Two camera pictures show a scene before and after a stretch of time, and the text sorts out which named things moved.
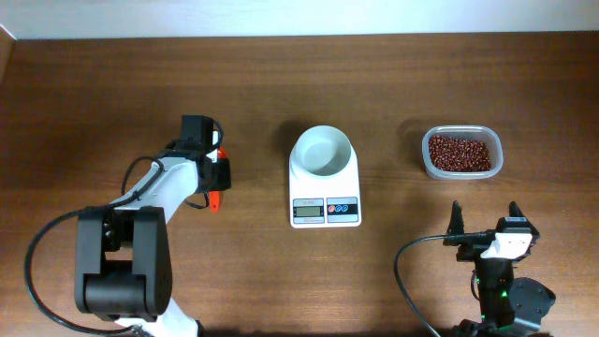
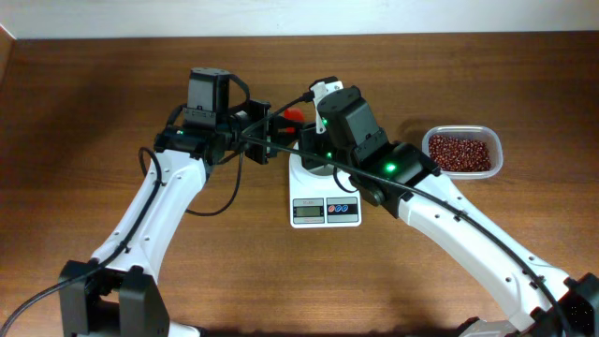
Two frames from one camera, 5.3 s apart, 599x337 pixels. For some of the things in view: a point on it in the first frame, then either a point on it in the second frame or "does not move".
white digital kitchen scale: [332, 201] does not move
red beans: [459, 153] does not move
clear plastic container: [461, 152] does not move
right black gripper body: [487, 270] to [315, 150]
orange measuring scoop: [215, 196] to [295, 114]
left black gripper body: [224, 180] to [254, 133]
